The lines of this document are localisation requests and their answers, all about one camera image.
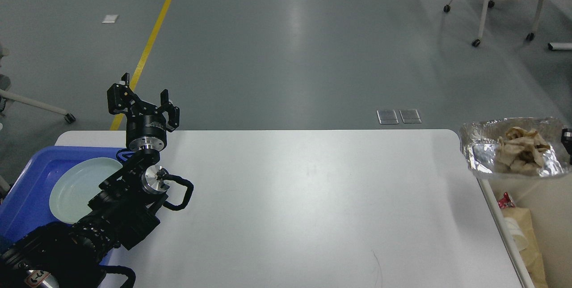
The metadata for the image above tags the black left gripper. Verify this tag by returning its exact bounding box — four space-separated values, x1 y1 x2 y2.
107 73 180 152

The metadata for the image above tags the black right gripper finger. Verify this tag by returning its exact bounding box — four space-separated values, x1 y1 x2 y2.
561 128 572 165

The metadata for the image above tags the aluminium foil tray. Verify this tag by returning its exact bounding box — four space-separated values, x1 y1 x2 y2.
459 117 571 179

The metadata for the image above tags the crushed red can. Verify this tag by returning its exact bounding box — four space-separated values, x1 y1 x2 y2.
497 191 516 209

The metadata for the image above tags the cream paper cup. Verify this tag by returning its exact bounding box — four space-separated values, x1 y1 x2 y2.
504 217 529 251

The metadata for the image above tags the mint green plate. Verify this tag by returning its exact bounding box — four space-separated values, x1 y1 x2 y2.
49 157 122 224

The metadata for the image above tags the brown paper bag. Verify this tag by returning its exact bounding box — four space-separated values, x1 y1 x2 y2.
501 207 548 288

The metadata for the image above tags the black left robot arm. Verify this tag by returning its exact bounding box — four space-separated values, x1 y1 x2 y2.
1 73 194 288

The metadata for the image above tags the crumpled brown paper ball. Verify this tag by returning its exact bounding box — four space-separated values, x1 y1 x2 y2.
493 127 552 176

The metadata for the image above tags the beige plastic bin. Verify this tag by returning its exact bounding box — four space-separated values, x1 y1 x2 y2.
478 174 572 288

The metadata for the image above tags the white bar on floor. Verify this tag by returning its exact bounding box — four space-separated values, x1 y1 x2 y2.
547 42 572 51

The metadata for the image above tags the white floor marker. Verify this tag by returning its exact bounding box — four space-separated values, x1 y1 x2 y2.
101 14 119 24

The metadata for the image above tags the white chair left background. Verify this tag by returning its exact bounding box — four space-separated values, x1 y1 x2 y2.
0 44 76 125

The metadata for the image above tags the metal floor plate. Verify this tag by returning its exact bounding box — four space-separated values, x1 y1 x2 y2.
376 110 399 125
399 109 422 124

